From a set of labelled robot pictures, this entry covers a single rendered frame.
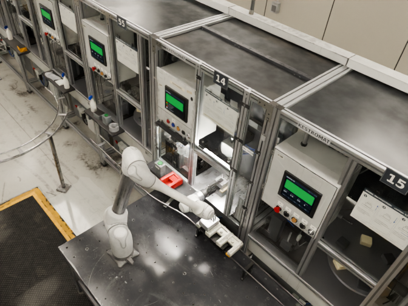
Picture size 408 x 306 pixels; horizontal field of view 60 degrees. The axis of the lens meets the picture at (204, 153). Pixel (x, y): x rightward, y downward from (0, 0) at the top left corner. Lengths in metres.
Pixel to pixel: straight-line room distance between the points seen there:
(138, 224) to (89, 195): 1.31
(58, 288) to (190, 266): 1.33
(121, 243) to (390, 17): 4.38
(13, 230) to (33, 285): 0.69
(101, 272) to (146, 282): 0.34
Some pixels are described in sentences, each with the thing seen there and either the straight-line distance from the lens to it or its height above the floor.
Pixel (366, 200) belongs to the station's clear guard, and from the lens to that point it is 1.96.
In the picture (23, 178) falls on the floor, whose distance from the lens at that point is 4.61.
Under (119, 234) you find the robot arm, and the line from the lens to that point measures 2.64.
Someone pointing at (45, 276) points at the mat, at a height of 0.01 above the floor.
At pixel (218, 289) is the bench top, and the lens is 2.73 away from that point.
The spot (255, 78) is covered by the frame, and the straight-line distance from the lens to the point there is 2.26.
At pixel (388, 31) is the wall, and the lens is 5.52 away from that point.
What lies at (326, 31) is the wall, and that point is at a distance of 5.91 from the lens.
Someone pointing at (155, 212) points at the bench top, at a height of 0.68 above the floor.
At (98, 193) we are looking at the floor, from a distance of 4.22.
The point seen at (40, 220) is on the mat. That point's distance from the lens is 4.10.
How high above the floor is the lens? 3.08
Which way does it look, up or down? 41 degrees down
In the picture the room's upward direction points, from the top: 6 degrees clockwise
